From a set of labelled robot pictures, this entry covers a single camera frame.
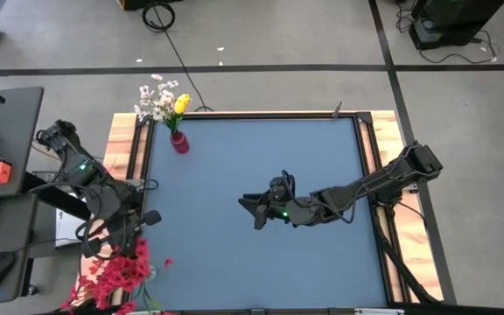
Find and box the large red flower bunch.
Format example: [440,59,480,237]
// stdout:
[59,257,152,315]

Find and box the black power brick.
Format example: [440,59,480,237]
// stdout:
[32,171,60,183]

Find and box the black braided cable sleeve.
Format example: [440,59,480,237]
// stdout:
[374,218,444,305]

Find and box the black aluminium table frame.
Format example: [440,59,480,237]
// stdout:
[105,112,404,312]

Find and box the white table bracket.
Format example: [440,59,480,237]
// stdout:
[354,308,405,315]

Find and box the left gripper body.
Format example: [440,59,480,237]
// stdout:
[80,205,165,260]

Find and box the black coiled floor cable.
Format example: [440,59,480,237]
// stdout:
[141,2,214,113]

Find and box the thin black equipment cable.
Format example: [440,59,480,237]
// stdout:
[394,0,501,66]

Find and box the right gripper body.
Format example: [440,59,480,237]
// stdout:
[254,171,323,231]

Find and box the red glass vase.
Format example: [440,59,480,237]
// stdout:
[168,130,191,155]

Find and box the black floor equipment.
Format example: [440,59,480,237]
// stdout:
[408,0,504,50]

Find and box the black cart base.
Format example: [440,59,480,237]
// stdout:
[118,0,183,11]

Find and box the white paper pad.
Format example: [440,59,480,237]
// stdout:
[54,208,88,249]

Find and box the grey desk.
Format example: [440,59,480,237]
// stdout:
[0,86,46,307]

